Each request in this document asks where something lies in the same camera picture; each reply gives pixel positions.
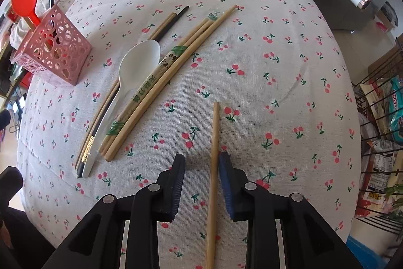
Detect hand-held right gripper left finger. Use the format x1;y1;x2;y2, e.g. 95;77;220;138
42;153;186;269

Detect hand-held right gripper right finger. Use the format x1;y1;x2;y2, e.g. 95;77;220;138
218;152;366;269

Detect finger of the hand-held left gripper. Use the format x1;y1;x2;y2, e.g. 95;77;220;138
0;166;23;213

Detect light bamboo chopstick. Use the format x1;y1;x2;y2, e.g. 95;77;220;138
204;102;220;269

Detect bunch of bamboo chopsticks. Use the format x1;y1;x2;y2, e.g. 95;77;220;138
99;4;239;162

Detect paper-wrapped disposable chopsticks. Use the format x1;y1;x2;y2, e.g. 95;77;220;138
105;11;221;135

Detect white plastic spoon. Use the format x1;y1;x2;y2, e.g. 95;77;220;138
82;40;162;178

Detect pink perforated utensil basket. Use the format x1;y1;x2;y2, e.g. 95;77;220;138
10;1;93;87

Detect brown wooden chopstick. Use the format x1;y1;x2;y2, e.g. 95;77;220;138
75;12;177;169

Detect red plastic spoon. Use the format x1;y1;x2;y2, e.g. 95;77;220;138
11;0;42;27

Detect person's dark clothing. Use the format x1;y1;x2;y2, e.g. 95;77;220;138
0;209;59;269

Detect cherry print tablecloth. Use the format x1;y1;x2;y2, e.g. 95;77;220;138
17;0;362;269

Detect pile of snack packets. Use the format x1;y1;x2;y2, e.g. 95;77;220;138
357;76;403;220

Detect cardboard box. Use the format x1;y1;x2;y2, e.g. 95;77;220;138
367;46;403;81

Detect black wire rack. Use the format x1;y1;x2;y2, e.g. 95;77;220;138
352;36;403;237

